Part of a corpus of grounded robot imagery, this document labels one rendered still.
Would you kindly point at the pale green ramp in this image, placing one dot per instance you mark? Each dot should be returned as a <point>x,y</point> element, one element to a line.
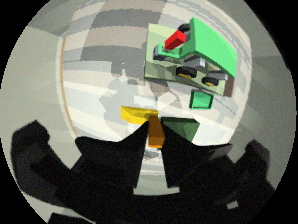
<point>164,68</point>

